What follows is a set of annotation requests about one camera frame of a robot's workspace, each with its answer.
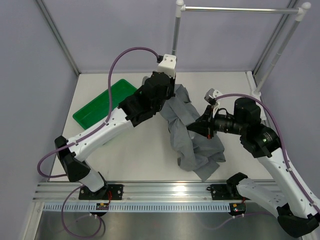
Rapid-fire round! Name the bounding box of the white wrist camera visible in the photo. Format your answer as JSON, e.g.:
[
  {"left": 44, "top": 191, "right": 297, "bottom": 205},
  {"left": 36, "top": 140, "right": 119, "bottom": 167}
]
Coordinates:
[
  {"left": 156, "top": 54, "right": 177, "bottom": 78},
  {"left": 204, "top": 88, "right": 223, "bottom": 117}
]

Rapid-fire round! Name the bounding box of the grey button-up shirt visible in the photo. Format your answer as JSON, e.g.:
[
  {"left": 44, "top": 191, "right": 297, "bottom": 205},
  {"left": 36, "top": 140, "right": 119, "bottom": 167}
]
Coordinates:
[{"left": 159, "top": 84, "right": 226, "bottom": 182}]

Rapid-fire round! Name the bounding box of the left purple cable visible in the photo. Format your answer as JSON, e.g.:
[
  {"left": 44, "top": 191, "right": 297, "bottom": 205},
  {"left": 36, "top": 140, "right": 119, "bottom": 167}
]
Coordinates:
[{"left": 37, "top": 46, "right": 163, "bottom": 238}]

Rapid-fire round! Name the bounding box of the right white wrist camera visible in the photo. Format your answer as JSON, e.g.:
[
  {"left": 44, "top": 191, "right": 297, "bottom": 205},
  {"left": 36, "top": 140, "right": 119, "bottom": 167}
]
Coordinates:
[{"left": 204, "top": 88, "right": 223, "bottom": 117}]

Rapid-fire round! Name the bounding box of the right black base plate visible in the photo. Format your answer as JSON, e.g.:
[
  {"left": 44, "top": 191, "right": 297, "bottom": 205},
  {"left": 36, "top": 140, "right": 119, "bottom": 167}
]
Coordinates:
[{"left": 206, "top": 183, "right": 250, "bottom": 201}]

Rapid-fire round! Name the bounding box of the white slotted cable duct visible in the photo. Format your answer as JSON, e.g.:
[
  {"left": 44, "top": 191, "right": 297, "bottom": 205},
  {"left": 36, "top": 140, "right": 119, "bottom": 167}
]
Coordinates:
[{"left": 43, "top": 201, "right": 231, "bottom": 213}]

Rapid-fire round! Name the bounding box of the aluminium frame post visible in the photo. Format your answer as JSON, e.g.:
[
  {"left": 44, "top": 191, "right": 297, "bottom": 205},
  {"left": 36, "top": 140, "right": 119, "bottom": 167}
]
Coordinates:
[
  {"left": 252, "top": 13, "right": 290, "bottom": 78},
  {"left": 34, "top": 0, "right": 81, "bottom": 77}
]

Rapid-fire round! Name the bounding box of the metal clothes rack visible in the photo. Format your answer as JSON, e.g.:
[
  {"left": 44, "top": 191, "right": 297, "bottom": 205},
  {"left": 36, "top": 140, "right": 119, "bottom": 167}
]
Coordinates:
[{"left": 177, "top": 0, "right": 320, "bottom": 124}]

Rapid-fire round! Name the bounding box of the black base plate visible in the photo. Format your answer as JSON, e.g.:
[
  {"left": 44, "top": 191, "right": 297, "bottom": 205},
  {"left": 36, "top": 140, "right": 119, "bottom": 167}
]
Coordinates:
[
  {"left": 206, "top": 183, "right": 250, "bottom": 201},
  {"left": 78, "top": 184, "right": 124, "bottom": 201}
]

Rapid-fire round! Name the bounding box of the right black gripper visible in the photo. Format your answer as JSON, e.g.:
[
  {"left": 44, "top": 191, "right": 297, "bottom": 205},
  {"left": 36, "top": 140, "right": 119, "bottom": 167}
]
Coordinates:
[{"left": 187, "top": 105, "right": 247, "bottom": 140}]

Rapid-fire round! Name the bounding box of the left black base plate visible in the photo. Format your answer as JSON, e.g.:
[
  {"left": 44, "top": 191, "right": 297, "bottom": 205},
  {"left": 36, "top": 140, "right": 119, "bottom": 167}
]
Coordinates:
[{"left": 78, "top": 184, "right": 124, "bottom": 201}]

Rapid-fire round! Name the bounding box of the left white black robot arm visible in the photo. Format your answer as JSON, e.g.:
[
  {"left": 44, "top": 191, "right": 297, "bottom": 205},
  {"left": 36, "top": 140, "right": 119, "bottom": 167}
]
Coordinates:
[{"left": 54, "top": 71, "right": 176, "bottom": 200}]

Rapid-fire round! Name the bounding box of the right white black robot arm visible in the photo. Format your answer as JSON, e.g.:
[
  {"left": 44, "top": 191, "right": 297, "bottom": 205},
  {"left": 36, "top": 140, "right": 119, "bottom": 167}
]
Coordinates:
[{"left": 187, "top": 93, "right": 320, "bottom": 238}]

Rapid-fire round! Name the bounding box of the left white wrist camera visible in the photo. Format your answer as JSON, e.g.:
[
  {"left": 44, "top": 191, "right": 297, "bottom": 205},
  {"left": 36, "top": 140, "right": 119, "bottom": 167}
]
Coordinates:
[{"left": 156, "top": 54, "right": 177, "bottom": 78}]

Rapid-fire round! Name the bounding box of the aluminium mounting rail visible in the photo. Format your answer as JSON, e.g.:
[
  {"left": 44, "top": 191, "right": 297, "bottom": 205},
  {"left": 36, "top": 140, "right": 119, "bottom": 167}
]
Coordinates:
[{"left": 32, "top": 181, "right": 241, "bottom": 202}]

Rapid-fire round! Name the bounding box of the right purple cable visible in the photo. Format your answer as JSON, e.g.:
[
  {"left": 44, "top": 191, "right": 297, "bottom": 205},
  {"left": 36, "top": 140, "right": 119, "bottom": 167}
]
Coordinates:
[{"left": 199, "top": 93, "right": 320, "bottom": 231}]

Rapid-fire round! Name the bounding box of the purple cable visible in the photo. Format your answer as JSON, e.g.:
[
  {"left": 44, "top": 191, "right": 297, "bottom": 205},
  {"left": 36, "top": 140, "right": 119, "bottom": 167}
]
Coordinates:
[
  {"left": 37, "top": 46, "right": 163, "bottom": 238},
  {"left": 199, "top": 93, "right": 320, "bottom": 231}
]

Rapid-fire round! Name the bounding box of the green plastic tray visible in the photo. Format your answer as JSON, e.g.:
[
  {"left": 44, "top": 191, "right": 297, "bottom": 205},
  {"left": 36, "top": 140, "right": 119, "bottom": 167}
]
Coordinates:
[{"left": 72, "top": 79, "right": 137, "bottom": 130}]

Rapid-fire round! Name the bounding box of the aluminium frame post left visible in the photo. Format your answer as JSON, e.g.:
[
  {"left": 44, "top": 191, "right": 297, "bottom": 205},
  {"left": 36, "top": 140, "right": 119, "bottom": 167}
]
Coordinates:
[{"left": 34, "top": 0, "right": 81, "bottom": 77}]

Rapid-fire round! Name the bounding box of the aluminium frame post right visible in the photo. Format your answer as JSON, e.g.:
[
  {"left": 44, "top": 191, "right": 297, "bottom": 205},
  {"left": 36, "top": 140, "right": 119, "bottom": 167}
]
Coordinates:
[{"left": 252, "top": 13, "right": 290, "bottom": 78}]

